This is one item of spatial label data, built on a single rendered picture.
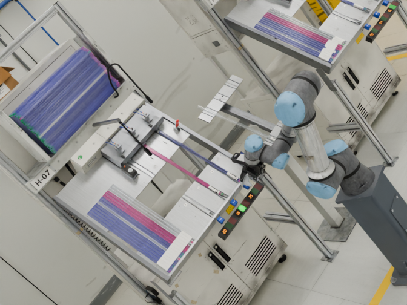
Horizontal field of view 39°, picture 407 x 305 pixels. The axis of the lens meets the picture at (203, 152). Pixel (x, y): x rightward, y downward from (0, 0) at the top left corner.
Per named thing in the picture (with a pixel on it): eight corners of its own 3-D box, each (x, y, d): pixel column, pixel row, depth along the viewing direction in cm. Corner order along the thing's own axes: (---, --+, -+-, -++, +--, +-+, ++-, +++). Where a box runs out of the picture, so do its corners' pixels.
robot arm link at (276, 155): (295, 145, 238) (271, 134, 241) (283, 164, 232) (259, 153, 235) (292, 156, 244) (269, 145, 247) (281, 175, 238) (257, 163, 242)
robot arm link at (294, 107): (349, 178, 234) (314, 75, 202) (335, 206, 227) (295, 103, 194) (323, 175, 242) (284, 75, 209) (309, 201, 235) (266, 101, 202)
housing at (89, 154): (148, 114, 307) (144, 98, 295) (87, 180, 288) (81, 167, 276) (136, 106, 310) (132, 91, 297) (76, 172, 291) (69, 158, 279)
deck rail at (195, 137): (254, 173, 285) (254, 167, 280) (251, 176, 285) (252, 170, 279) (144, 106, 308) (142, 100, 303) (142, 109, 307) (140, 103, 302)
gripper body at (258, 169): (256, 183, 257) (257, 170, 247) (240, 173, 260) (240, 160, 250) (265, 170, 260) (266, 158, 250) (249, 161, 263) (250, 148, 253)
